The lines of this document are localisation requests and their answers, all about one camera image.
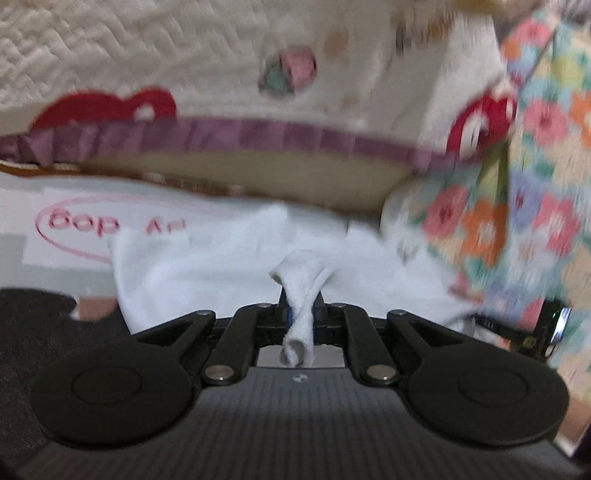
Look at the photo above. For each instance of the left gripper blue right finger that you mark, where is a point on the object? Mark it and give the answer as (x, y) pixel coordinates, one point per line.
(351, 329)

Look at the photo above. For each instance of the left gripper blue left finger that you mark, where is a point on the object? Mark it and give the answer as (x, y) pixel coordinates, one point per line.
(235, 342)

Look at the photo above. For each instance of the white hoodie sweatshirt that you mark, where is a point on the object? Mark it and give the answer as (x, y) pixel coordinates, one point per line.
(225, 264)

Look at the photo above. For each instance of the floral patterned quilt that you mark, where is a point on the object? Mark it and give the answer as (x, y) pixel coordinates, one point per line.
(515, 229)

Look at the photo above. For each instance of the white quilt with red bears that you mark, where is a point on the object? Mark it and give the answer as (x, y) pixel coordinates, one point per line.
(329, 103)

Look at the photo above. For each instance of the patterned play mat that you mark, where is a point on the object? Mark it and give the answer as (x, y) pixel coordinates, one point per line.
(54, 303)

